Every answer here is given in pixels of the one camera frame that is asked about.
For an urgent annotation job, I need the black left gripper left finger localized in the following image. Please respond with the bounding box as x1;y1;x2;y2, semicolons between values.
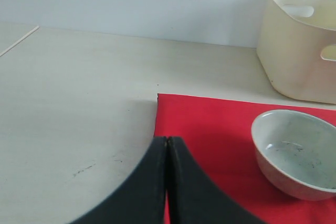
72;137;167;224

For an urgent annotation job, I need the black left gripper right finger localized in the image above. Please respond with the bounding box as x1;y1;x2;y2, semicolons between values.
167;137;264;223

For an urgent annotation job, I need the pale green ceramic bowl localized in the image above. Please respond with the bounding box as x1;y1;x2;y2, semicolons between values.
251;110;335;201

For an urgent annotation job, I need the red table cloth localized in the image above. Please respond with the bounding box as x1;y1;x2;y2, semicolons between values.
154;94;335;223

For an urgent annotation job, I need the cream plastic bin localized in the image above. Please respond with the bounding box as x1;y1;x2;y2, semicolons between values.
257;0;335;104

